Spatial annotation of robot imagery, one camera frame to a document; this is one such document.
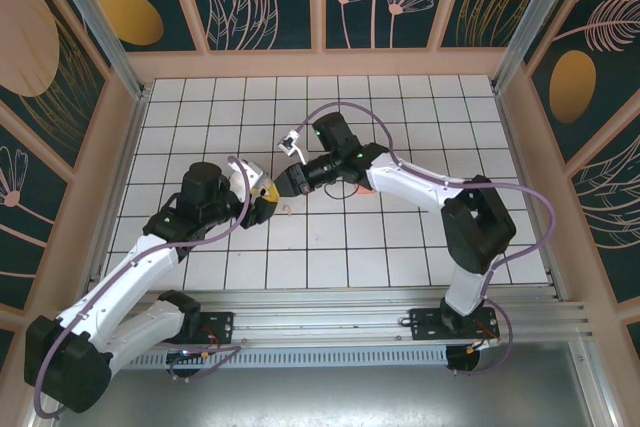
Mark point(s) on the aluminium mounting rail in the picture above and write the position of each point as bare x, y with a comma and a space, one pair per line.
320, 317

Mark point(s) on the grey metal sheet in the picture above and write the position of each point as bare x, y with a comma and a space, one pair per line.
320, 397

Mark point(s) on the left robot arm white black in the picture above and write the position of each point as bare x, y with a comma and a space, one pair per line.
125, 277

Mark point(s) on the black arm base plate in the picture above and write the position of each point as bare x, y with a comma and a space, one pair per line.
220, 322
425, 324

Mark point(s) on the aluminium frame post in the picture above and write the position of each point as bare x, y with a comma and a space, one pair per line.
534, 12
93, 12

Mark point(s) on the small green circuit board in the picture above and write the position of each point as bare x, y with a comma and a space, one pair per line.
187, 354

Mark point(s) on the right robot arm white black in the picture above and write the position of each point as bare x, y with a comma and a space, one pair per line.
415, 182

